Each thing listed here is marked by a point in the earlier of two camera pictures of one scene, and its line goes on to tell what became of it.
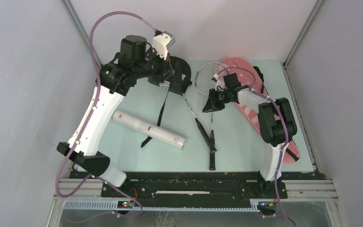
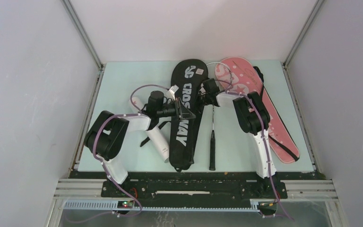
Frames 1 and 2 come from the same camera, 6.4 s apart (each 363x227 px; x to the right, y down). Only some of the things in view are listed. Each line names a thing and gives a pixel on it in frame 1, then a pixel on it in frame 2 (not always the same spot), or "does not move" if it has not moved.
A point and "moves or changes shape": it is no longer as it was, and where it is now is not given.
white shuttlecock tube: (155, 133) moves or changes shape
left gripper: (166, 69) -> (184, 113)
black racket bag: (177, 76) -> (186, 80)
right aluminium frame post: (317, 5) does not move
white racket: (205, 84) does not move
